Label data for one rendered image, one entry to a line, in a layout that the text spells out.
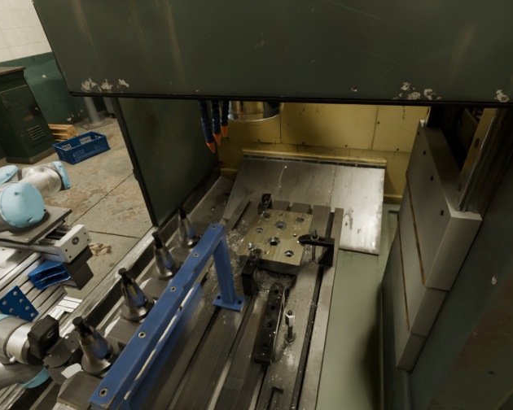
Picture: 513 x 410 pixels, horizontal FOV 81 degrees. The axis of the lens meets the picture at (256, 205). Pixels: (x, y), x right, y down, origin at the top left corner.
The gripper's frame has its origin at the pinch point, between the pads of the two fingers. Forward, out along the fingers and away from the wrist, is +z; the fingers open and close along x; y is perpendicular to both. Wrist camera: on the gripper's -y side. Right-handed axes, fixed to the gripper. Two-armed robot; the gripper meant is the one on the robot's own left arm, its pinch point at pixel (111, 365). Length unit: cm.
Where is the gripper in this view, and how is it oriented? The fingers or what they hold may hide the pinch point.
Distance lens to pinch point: 68.7
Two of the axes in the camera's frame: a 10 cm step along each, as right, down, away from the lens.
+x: -3.1, 5.6, -7.7
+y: 1.0, 8.2, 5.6
